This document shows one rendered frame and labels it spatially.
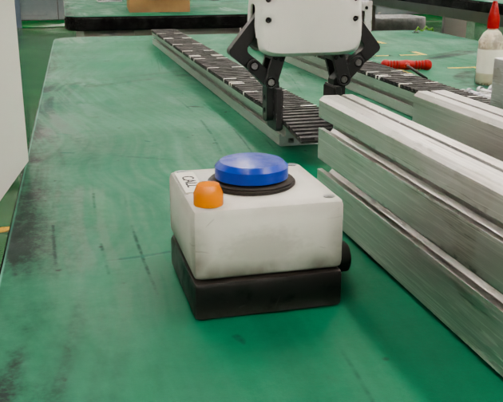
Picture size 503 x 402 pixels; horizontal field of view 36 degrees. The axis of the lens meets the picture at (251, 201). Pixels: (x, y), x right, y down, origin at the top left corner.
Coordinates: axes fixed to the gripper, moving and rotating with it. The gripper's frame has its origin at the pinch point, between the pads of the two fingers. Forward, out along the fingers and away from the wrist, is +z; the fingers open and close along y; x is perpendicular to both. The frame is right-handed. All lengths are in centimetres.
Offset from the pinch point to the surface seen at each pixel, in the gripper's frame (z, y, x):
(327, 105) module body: -4.1, 5.0, 20.4
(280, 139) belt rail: 3.3, 1.8, -1.4
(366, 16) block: -3, -37, -75
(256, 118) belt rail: 2.9, 2.0, -10.2
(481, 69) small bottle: 1.7, -36.9, -30.6
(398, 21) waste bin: 28, -209, -431
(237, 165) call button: -3.3, 14.0, 31.6
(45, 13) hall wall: 62, 24, -1076
